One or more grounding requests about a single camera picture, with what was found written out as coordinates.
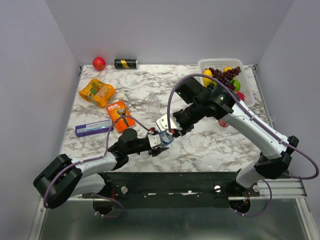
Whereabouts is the orange razor box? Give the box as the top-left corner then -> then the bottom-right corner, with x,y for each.
106,100 -> 136,133

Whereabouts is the orange snack bag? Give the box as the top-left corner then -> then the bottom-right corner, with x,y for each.
78,78 -> 116,108

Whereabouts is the yellow lemon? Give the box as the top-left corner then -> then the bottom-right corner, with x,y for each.
223,67 -> 233,72

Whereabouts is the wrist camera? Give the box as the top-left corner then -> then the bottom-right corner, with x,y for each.
155,113 -> 182,133
147,134 -> 163,149

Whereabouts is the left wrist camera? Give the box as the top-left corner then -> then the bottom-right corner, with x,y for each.
147,134 -> 163,149

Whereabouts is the clear empty plastic bottle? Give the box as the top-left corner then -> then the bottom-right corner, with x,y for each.
147,92 -> 161,117

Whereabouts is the dark blue grape bunch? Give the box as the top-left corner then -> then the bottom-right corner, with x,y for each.
206,82 -> 215,90

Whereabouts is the white fruit basket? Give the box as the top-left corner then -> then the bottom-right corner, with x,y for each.
198,58 -> 255,108

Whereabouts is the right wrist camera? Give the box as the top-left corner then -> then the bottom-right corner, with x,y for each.
155,113 -> 182,133

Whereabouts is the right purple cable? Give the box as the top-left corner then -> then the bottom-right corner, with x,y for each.
166,73 -> 320,181

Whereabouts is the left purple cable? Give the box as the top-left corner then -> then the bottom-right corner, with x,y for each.
42,115 -> 155,210

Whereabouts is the purple cable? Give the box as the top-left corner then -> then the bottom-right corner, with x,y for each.
166,73 -> 320,181
42,115 -> 155,210

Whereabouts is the purple toothpaste box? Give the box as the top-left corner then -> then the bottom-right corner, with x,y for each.
75,120 -> 113,138

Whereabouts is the green apple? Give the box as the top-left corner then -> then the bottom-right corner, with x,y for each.
228,79 -> 241,92

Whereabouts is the purple grape bunch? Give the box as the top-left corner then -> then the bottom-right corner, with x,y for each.
209,66 -> 241,90

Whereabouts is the black gold can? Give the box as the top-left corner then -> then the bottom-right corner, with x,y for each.
114,59 -> 139,69

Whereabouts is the red label plastic bottle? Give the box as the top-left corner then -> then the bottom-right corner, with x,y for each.
218,119 -> 229,128

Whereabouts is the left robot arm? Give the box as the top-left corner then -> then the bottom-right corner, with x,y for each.
33,128 -> 171,209

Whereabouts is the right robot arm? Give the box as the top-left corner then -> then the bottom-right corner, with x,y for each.
173,76 -> 299,196

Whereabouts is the red apple in basket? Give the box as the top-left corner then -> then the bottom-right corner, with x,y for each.
235,91 -> 245,101

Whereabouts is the yellow mango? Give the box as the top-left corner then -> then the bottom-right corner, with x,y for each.
202,69 -> 214,88

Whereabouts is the blue label plastic bottle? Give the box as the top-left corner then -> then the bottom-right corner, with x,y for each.
159,132 -> 175,147

